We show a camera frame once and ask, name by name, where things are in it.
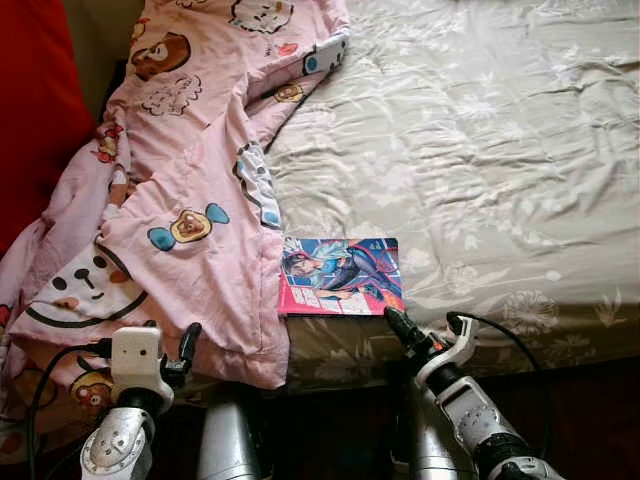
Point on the beige floral bed sheet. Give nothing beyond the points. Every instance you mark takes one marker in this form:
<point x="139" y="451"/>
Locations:
<point x="480" y="150"/>

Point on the silver left robot leg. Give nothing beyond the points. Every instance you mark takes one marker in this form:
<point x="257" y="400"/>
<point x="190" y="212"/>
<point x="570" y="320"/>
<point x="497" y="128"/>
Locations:
<point x="228" y="440"/>

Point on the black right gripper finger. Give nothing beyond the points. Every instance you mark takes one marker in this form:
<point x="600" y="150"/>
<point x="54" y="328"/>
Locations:
<point x="398" y="328"/>
<point x="408" y="323"/>

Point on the red cushion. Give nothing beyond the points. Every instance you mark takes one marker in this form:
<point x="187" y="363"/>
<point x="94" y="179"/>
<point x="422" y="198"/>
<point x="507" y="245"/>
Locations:
<point x="30" y="100"/>

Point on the silver robot leg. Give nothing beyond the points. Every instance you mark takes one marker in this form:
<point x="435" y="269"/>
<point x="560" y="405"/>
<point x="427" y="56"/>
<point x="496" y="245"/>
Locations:
<point x="228" y="440"/>
<point x="420" y="445"/>

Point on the silver right robot leg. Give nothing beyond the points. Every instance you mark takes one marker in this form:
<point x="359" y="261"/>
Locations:
<point x="420" y="445"/>

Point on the colourful comic book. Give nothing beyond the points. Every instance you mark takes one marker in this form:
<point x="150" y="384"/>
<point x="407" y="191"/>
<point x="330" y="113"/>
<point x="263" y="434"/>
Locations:
<point x="340" y="275"/>

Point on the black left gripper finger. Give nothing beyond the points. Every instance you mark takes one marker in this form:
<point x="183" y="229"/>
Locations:
<point x="190" y="342"/>

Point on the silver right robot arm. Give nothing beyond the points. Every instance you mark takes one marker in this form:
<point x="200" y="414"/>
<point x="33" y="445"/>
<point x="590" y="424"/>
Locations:
<point x="480" y="420"/>

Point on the pink cartoon print blanket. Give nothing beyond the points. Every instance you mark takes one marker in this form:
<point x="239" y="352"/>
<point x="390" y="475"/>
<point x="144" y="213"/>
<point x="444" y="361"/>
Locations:
<point x="200" y="150"/>

